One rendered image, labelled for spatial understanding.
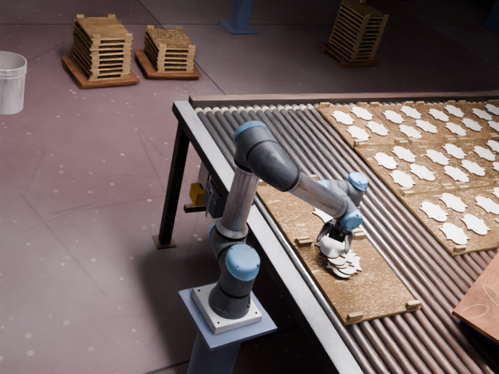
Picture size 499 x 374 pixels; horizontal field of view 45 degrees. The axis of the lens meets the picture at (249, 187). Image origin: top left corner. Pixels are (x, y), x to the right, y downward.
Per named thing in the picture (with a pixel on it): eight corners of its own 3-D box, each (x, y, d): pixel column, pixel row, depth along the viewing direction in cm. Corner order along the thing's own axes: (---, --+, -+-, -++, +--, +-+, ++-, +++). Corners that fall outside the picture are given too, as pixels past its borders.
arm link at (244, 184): (214, 271, 210) (252, 141, 179) (202, 243, 221) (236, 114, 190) (246, 268, 215) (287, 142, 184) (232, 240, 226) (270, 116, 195)
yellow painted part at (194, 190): (194, 206, 300) (202, 168, 286) (188, 195, 306) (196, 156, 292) (209, 205, 303) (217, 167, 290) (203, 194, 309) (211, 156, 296)
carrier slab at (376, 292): (344, 326, 214) (345, 323, 214) (292, 248, 243) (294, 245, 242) (419, 309, 230) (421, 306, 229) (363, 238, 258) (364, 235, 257)
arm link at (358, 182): (343, 170, 217) (363, 170, 220) (334, 194, 223) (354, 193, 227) (353, 183, 211) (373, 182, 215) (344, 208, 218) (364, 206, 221)
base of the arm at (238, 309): (216, 322, 205) (223, 302, 200) (202, 289, 216) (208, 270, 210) (255, 316, 212) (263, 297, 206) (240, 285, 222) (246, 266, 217)
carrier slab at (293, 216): (292, 248, 243) (293, 245, 242) (251, 186, 271) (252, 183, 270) (362, 237, 259) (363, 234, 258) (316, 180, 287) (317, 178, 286)
